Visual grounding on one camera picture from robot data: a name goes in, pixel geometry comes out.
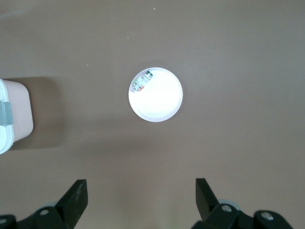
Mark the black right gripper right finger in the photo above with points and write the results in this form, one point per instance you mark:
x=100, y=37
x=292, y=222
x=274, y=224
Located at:
x=207, y=205

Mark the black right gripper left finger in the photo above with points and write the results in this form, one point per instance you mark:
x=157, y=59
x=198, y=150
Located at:
x=71, y=205

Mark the pink round plate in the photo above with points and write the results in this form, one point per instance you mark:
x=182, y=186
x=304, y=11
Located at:
x=159, y=102

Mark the brown table mat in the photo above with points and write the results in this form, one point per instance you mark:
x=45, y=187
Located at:
x=214, y=47

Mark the green white switch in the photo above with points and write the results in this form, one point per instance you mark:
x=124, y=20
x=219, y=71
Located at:
x=141, y=82

